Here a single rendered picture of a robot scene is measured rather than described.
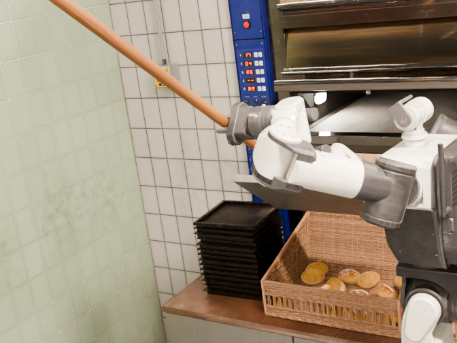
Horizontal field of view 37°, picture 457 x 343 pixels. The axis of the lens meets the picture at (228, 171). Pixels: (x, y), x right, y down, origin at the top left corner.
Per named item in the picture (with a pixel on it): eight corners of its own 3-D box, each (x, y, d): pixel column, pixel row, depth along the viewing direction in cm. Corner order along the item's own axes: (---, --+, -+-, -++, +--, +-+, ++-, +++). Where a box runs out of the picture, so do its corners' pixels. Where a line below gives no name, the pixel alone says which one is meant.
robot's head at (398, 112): (433, 115, 174) (415, 90, 175) (420, 124, 168) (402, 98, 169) (414, 128, 178) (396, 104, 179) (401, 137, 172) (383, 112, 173)
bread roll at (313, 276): (300, 269, 288) (300, 271, 293) (301, 284, 285) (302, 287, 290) (324, 267, 287) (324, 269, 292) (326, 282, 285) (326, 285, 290)
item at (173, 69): (164, 85, 322) (160, 63, 319) (181, 84, 317) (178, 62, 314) (154, 88, 316) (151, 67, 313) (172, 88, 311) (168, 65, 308)
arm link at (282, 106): (288, 130, 184) (274, 145, 172) (282, 98, 181) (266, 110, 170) (311, 127, 181) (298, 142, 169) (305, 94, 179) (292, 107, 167)
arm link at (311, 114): (264, 149, 182) (300, 148, 175) (256, 110, 180) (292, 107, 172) (288, 136, 191) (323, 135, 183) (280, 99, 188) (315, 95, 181)
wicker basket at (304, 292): (313, 265, 309) (307, 207, 301) (440, 281, 279) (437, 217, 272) (262, 316, 270) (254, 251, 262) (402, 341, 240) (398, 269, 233)
